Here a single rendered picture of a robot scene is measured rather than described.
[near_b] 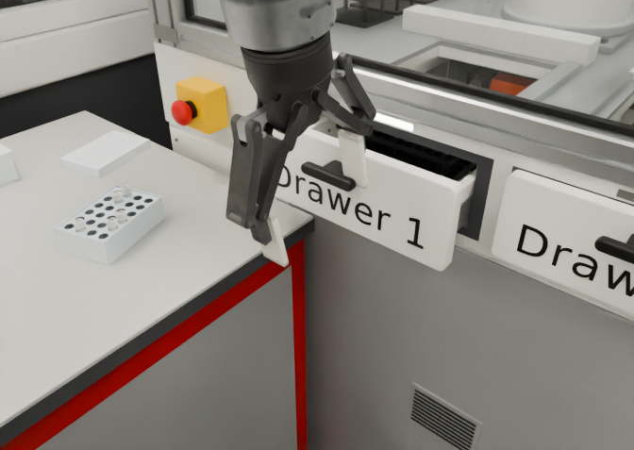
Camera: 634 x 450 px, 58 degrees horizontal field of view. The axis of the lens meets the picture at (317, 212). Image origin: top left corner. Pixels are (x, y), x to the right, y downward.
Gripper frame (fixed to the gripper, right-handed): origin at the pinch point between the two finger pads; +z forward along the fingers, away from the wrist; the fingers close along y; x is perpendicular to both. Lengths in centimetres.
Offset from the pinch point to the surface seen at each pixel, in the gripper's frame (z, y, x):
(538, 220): 4.4, 14.8, -18.1
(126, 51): 14, 30, 83
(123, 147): 14, 6, 51
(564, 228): 4.2, 14.9, -20.9
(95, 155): 13, 1, 52
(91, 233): 8.3, -12.6, 30.3
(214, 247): 13.5, -2.6, 18.6
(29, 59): 6, 9, 83
